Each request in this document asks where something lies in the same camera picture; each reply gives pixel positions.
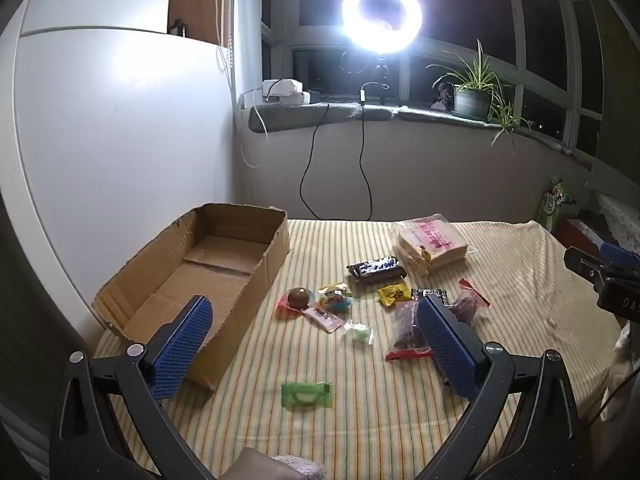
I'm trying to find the clear green candy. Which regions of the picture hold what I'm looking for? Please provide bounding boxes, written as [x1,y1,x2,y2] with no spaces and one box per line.
[342,320,375,346]

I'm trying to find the beaded blind cord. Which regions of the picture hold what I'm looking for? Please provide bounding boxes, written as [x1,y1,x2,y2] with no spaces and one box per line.
[209,0,237,68]

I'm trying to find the wooden shelf cabinet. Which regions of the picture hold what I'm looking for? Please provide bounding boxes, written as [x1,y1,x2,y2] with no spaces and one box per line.
[167,0,236,46]

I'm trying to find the white cable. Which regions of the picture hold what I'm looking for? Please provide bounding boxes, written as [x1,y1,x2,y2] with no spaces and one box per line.
[240,87,274,169]

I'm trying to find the yellow candy packet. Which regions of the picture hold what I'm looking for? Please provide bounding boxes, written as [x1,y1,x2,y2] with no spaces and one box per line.
[377,284,412,307]

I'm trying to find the green snack bag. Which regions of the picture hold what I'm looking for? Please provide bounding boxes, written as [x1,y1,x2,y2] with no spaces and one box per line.
[536,176,579,233]

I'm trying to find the small figurine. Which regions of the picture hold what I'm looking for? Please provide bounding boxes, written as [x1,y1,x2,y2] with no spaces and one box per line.
[431,82,454,111]

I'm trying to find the brown chocolate bar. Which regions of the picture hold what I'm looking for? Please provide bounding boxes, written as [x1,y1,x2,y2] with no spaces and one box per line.
[347,256,402,278]

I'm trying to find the clear bag of sliced bread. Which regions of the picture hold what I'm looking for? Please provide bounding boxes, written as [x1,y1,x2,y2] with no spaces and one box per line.
[391,214,471,277]

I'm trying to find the white power adapter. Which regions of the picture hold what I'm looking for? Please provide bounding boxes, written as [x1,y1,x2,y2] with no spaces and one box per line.
[262,79,304,107]

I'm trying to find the potted spider plant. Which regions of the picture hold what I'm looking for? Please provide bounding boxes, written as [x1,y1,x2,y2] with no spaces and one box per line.
[426,40,532,150]

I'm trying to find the white lace cloth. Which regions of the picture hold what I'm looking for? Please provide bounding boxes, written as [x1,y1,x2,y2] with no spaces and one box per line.
[597,192,640,252]

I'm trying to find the fuzzy grey cloth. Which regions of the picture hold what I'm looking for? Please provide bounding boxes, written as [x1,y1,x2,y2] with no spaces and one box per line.
[270,454,326,480]

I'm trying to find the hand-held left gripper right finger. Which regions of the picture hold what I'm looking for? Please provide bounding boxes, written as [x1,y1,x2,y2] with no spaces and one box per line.
[415,294,588,480]

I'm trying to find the cardboard box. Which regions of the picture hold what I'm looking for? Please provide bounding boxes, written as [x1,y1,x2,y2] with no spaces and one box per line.
[91,203,291,392]

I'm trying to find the grey window sill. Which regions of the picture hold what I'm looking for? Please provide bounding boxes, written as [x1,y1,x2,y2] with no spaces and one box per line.
[248,101,596,162]

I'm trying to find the colourful yellow candy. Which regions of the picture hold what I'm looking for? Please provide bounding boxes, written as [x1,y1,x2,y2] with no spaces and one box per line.
[318,284,354,313]

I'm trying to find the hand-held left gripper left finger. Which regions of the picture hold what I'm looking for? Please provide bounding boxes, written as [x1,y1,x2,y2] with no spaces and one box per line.
[49,294,221,480]

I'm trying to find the blue and white candy bar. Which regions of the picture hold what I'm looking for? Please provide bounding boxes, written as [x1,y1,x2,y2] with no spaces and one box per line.
[350,267,408,297]

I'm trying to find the clear red-edged dried fruit packet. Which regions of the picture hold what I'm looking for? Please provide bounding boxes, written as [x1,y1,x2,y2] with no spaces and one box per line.
[447,278,492,325]
[385,300,435,362]

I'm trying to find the black cable with inline switch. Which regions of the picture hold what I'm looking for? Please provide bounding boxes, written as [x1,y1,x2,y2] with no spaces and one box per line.
[299,82,386,222]

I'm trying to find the green candy packet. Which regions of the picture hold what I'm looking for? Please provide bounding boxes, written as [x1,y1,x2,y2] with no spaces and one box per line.
[280,381,334,410]

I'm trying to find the pink candy packet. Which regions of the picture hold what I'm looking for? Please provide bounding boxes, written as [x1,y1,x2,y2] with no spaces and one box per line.
[302,305,344,334]

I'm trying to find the chocolate ball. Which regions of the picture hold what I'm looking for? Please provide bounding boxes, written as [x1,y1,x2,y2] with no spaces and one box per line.
[276,286,317,317]

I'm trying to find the ring light on stand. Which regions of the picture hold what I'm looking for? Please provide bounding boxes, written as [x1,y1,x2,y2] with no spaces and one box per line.
[341,0,425,107]

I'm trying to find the red box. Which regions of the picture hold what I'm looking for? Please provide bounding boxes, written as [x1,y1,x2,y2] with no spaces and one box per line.
[555,217,601,261]

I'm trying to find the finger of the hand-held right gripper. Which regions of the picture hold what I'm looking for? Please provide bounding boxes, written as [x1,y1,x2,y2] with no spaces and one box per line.
[599,241,640,270]
[563,246,618,278]

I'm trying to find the black and white candy packet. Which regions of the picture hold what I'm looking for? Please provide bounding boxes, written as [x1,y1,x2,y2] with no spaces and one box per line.
[411,287,449,306]

